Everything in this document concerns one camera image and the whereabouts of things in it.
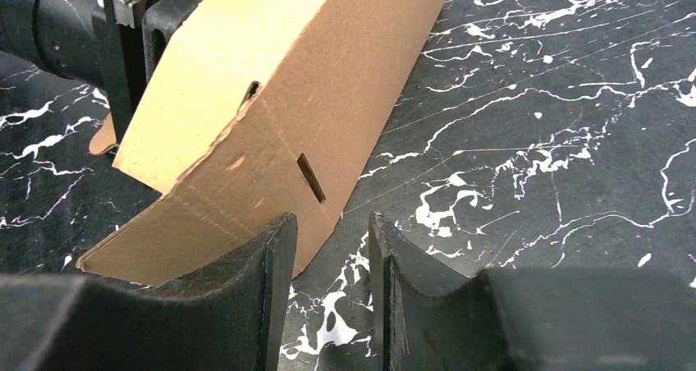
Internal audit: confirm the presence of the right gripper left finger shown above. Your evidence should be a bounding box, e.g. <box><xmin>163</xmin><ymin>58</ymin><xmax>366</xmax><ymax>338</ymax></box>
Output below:
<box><xmin>1</xmin><ymin>213</ymin><xmax>298</xmax><ymax>370</ymax></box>

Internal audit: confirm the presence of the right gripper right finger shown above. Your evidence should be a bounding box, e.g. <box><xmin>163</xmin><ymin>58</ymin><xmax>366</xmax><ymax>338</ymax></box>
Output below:
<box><xmin>369</xmin><ymin>213</ymin><xmax>695</xmax><ymax>370</ymax></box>

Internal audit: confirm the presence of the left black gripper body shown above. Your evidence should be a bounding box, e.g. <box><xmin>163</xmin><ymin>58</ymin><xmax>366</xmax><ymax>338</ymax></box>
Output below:
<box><xmin>1</xmin><ymin>0</ymin><xmax>202</xmax><ymax>142</ymax></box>

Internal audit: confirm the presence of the brown cardboard box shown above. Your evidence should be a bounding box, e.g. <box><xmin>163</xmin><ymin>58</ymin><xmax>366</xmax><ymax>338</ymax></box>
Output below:
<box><xmin>76</xmin><ymin>0</ymin><xmax>445</xmax><ymax>286</ymax></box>

